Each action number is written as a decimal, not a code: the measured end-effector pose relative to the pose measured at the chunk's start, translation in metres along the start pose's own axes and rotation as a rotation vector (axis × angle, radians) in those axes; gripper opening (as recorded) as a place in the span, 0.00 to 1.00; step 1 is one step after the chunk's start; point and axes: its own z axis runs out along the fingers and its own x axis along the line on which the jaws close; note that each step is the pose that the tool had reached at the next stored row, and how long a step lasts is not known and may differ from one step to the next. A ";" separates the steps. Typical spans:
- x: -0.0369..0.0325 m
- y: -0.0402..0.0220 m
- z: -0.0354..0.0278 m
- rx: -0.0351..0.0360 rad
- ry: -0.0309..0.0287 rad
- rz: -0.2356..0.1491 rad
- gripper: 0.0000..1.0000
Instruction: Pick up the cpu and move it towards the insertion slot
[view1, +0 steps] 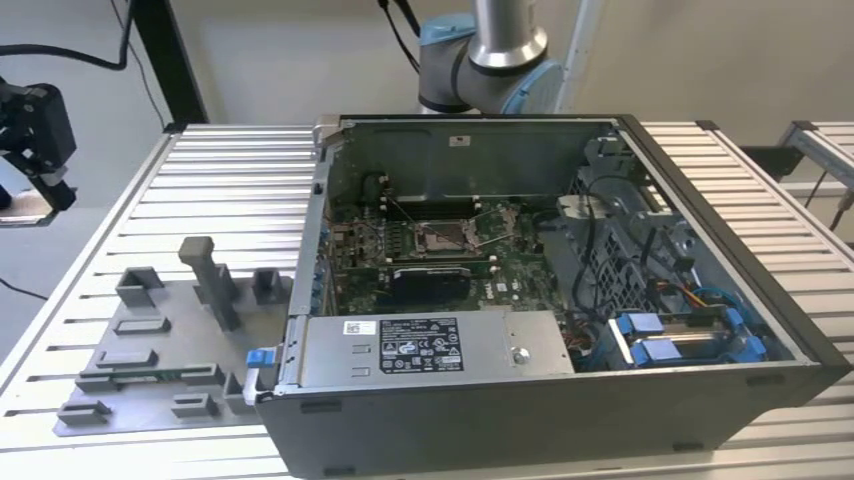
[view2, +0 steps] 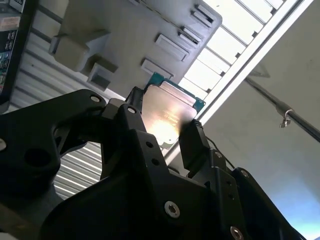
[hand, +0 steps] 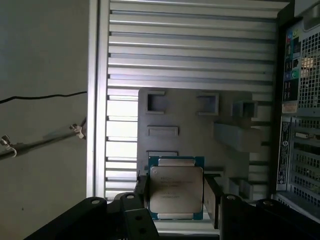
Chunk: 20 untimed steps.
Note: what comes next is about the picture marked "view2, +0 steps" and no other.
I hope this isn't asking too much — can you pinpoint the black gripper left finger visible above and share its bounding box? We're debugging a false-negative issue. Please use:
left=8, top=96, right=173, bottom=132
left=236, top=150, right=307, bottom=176
left=0, top=86, right=209, bottom=226

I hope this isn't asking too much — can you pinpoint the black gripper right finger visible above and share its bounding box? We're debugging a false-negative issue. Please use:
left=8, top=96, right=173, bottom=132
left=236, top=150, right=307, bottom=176
left=178, top=119, right=309, bottom=240

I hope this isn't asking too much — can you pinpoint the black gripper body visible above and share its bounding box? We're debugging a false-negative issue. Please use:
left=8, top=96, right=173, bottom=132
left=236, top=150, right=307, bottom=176
left=39, top=178, right=226, bottom=240

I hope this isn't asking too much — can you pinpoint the silver CPU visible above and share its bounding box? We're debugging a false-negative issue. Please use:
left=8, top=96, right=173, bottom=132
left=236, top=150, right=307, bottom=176
left=142, top=71, right=207, bottom=151

